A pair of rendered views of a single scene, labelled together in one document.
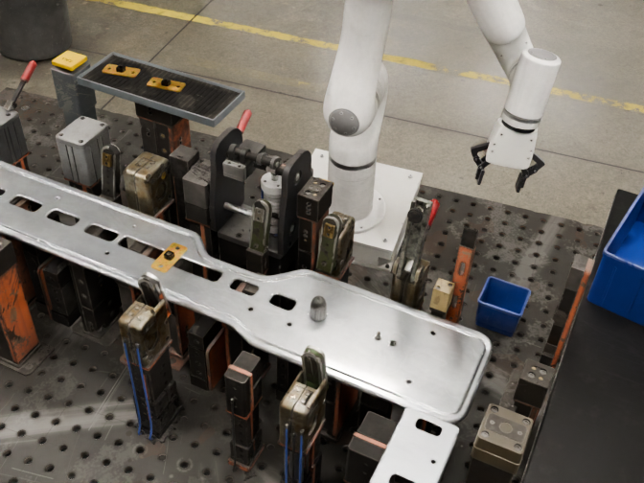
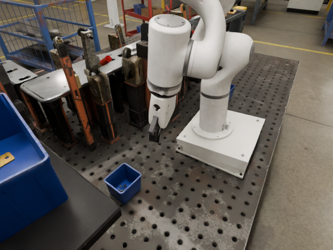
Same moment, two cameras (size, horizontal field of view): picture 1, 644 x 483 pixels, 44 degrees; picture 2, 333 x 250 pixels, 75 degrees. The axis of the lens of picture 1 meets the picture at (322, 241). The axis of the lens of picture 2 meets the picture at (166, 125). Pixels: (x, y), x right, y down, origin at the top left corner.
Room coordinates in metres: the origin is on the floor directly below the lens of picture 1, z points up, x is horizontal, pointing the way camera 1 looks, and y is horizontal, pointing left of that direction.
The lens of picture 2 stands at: (1.61, -0.88, 1.45)
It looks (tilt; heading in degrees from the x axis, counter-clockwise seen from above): 40 degrees down; 104
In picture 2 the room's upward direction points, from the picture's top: straight up
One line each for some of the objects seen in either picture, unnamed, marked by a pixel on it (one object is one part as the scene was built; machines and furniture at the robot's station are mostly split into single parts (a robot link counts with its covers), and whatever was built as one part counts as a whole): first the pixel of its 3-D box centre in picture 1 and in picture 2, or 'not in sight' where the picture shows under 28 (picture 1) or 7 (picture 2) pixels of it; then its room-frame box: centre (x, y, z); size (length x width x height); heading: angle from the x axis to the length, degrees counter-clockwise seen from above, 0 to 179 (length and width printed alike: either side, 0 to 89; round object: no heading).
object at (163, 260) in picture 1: (169, 255); not in sight; (1.18, 0.31, 1.01); 0.08 x 0.04 x 0.01; 156
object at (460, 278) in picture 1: (450, 320); (79, 106); (1.10, -0.27, 0.95); 0.03 x 0.01 x 0.50; 66
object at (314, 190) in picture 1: (311, 261); (147, 85); (1.29, 0.02, 0.91); 0.07 x 0.05 x 0.42; 156
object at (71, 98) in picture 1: (85, 141); (232, 47); (1.68, 0.63, 0.92); 0.08 x 0.08 x 0.44; 66
